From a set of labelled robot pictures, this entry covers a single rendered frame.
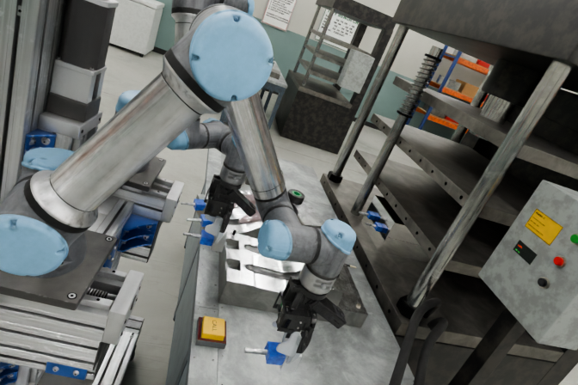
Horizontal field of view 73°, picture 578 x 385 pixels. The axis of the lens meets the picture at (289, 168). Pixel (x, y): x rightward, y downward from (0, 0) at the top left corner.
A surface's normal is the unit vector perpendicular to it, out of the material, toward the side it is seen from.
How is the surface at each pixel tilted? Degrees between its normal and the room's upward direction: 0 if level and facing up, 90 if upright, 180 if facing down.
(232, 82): 84
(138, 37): 90
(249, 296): 90
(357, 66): 90
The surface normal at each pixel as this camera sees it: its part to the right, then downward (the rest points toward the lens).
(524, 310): -0.92, -0.26
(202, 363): 0.36, -0.87
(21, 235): 0.15, 0.53
